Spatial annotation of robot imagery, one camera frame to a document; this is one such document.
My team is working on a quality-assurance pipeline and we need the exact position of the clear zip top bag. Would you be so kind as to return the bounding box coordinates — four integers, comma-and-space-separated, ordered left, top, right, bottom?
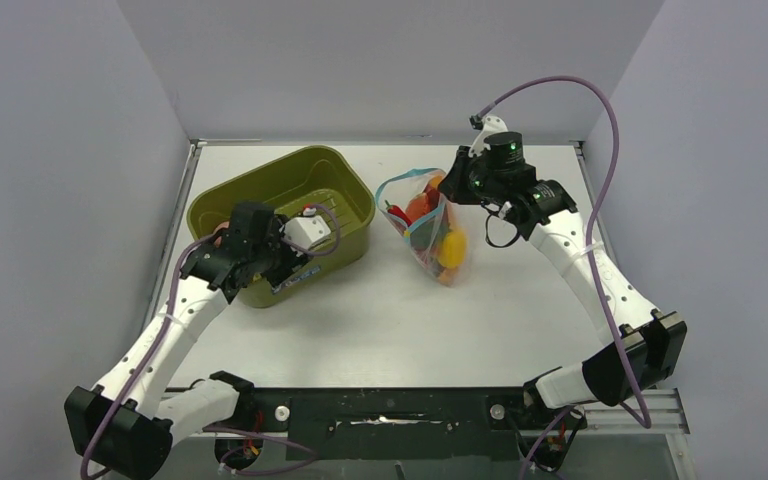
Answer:
374, 168, 471, 287

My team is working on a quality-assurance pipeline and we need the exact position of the dark green toy avocado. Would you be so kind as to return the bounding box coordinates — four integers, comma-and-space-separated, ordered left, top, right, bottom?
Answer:
408, 212, 450, 252

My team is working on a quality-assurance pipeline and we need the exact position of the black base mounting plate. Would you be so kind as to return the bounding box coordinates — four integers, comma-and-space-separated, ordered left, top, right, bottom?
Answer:
224, 386, 558, 461

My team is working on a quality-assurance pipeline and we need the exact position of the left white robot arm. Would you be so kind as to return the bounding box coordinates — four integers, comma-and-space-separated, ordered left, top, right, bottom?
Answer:
64, 201, 341, 479

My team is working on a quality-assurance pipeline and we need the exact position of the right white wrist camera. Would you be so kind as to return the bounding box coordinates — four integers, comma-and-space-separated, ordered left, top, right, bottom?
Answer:
468, 114, 508, 158

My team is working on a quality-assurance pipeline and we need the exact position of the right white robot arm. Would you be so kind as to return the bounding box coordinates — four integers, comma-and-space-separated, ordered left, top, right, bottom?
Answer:
440, 131, 687, 427

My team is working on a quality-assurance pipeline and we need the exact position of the purple cable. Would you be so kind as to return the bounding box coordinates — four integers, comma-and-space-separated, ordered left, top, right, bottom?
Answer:
470, 75, 653, 431
79, 203, 342, 480

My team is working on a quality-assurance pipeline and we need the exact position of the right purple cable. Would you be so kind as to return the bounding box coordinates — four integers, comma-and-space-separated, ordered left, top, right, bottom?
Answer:
470, 75, 653, 431

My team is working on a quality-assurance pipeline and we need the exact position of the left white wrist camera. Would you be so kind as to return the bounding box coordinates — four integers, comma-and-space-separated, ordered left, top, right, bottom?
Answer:
282, 205, 332, 253

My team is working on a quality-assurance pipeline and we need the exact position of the olive green plastic bin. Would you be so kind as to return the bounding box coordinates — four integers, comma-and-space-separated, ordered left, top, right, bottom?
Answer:
187, 145, 375, 308

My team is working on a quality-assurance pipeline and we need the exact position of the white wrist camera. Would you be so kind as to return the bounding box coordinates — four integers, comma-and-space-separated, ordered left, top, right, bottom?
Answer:
282, 205, 332, 253
468, 114, 508, 158

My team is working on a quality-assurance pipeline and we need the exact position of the pink toy peach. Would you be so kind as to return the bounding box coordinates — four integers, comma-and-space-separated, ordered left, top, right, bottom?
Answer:
213, 221, 229, 246

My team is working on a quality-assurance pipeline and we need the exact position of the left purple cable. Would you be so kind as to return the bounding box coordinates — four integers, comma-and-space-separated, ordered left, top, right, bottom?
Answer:
79, 203, 342, 480

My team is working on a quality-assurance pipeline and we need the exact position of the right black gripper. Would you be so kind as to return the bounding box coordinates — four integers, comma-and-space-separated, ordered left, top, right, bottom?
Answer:
440, 146, 505, 205

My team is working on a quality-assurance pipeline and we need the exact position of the red toy chili pepper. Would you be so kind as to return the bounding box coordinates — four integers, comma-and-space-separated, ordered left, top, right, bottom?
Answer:
386, 202, 412, 227

